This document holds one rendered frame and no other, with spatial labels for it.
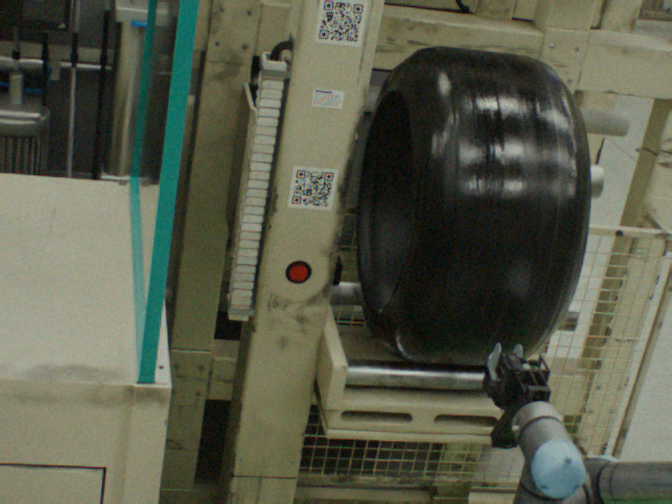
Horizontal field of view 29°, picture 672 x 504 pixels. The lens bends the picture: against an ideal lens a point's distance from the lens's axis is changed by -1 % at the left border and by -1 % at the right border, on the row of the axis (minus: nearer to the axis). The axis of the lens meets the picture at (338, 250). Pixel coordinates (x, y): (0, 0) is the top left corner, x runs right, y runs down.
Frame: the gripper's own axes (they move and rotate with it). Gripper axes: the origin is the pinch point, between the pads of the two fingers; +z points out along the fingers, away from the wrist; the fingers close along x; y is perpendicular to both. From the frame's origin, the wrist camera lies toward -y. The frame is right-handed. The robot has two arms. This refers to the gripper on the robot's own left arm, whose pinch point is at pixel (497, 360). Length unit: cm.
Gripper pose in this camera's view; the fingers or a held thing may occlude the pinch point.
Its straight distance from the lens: 221.9
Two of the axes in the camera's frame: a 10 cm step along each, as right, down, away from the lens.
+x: -9.7, -0.7, -2.1
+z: -1.6, -4.7, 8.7
